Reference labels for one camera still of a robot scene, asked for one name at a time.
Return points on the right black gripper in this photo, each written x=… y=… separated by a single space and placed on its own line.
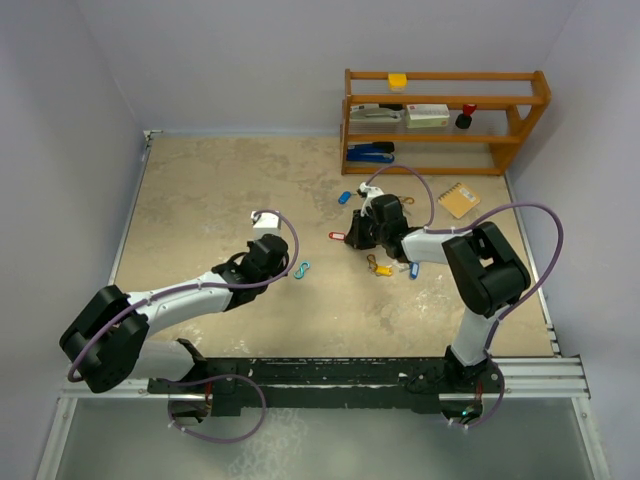
x=354 y=237

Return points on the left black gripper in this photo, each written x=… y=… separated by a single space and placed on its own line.
x=279 y=269

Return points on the blue key tag with keys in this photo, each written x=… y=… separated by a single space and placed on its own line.
x=412 y=270

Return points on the yellow key tag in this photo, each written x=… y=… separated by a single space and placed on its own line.
x=383 y=271

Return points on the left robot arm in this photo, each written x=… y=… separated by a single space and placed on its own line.
x=110 y=340

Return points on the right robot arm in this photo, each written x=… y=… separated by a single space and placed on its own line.
x=489 y=275

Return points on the blue stapler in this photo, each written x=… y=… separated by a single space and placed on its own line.
x=374 y=152

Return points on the yellow spiral notebook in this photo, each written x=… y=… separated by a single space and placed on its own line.
x=459 y=200

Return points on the grey stapler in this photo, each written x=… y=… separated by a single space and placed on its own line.
x=376 y=113

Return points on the white red box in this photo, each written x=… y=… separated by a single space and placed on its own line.
x=426 y=116

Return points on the red black stamp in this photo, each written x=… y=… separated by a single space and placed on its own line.
x=464 y=119

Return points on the yellow block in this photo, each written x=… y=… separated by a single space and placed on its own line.
x=397 y=82

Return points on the wooden shelf rack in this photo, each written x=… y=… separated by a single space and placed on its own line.
x=497 y=110

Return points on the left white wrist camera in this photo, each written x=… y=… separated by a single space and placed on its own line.
x=265 y=224

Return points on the black base frame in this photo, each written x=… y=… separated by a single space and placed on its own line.
x=428 y=385

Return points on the aluminium rail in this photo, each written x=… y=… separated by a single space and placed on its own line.
x=523 y=378

